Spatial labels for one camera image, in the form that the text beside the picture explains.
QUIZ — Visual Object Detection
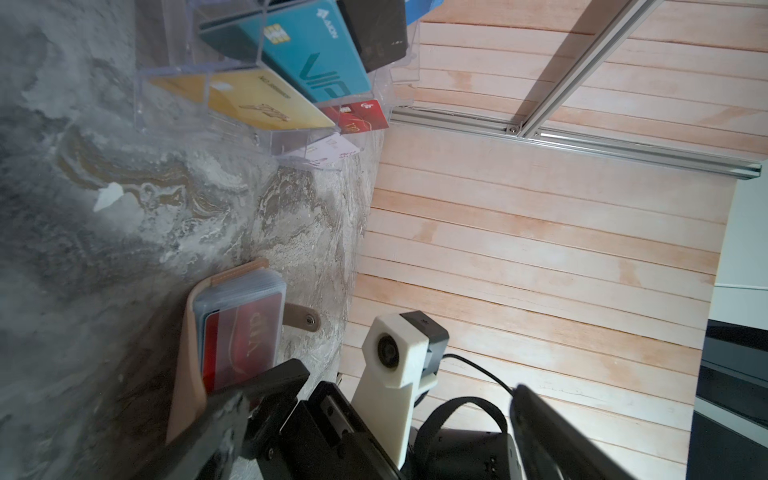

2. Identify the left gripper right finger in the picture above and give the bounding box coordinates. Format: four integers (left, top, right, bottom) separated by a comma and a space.
509, 384, 633, 480

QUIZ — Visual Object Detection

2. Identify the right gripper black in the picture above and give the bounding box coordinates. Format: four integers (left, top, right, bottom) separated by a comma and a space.
209, 359, 522, 479

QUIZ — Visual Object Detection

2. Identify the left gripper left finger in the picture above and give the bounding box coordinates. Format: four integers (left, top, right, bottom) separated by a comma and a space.
132, 391, 249, 479

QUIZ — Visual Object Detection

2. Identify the white pink card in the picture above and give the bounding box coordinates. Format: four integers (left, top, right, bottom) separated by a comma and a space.
278, 133, 360, 171

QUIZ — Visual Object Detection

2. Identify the red card on stand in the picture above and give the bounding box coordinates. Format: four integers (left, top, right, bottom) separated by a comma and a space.
321, 99, 389, 135

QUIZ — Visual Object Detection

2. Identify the yellow VIP card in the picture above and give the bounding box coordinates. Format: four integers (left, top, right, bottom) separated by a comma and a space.
150, 67, 335, 131

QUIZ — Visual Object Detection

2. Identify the clear acrylic card stand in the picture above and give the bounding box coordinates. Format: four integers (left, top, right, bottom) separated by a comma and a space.
134, 1, 419, 171

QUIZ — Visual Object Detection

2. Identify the teal VIP card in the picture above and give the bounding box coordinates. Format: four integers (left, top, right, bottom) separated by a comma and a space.
199, 1, 372, 103

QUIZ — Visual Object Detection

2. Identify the black card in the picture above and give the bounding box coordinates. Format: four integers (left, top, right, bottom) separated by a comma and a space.
337, 0, 408, 73

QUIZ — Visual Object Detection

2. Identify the blue card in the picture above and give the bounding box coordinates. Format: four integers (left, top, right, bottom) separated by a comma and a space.
405, 0, 443, 25

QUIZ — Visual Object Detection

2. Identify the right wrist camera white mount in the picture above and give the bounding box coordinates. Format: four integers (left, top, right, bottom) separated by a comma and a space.
351, 311, 450, 468

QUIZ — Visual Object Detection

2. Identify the horizontal aluminium wall rail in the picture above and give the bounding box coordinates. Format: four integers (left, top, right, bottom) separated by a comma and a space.
391, 106, 762, 180

